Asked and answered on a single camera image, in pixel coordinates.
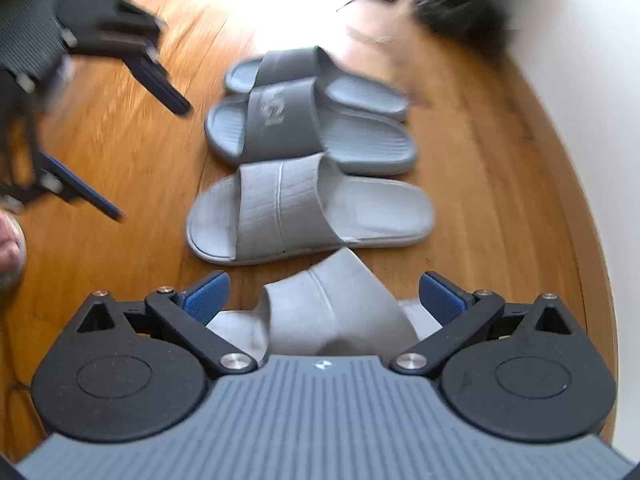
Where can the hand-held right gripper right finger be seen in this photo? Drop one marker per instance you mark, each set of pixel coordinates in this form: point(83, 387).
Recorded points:
point(442, 300)

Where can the dark cloth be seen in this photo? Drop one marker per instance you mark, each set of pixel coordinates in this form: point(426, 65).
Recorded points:
point(465, 5)

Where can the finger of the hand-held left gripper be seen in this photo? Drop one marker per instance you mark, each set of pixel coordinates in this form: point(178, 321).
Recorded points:
point(155, 80)
point(85, 187)

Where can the dark grey slide sandal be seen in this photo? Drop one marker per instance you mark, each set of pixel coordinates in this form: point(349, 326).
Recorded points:
point(290, 65)
point(280, 115)

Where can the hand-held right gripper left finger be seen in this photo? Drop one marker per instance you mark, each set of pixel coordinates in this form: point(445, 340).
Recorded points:
point(207, 297)

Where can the light grey slide sandal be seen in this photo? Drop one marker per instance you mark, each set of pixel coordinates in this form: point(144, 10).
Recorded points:
point(280, 205)
point(330, 300)

